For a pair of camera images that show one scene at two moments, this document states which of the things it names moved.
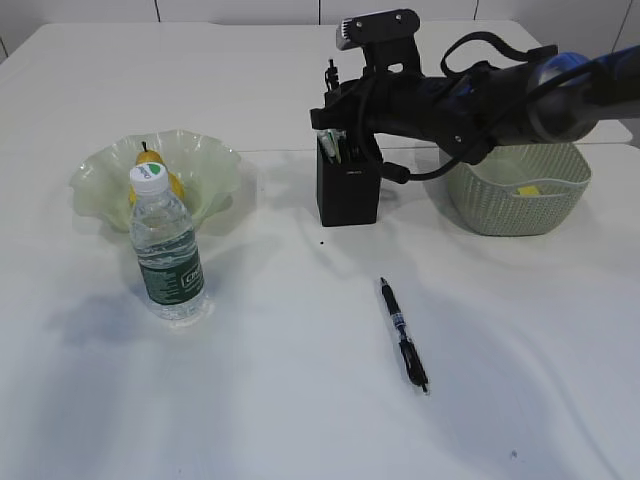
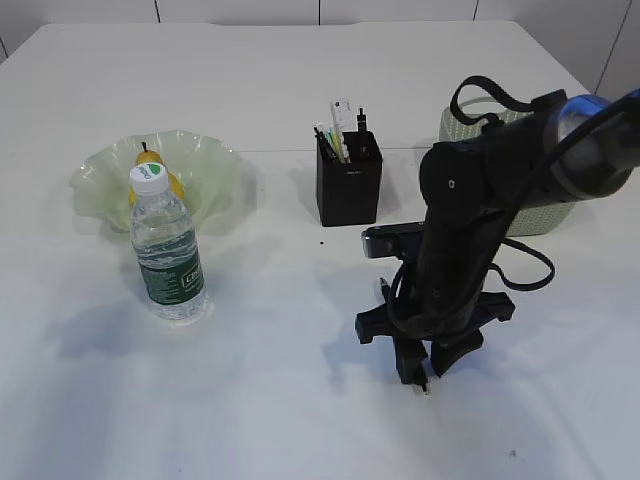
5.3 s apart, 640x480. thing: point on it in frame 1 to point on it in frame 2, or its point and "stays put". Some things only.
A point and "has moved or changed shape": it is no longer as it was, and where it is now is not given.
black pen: x=358 y=154 has moved or changed shape
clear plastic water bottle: x=163 y=238 stays put
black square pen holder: x=348 y=183 stays put
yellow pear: x=175 y=185 stays put
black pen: x=331 y=77 to x=325 y=144
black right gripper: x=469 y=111 to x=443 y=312
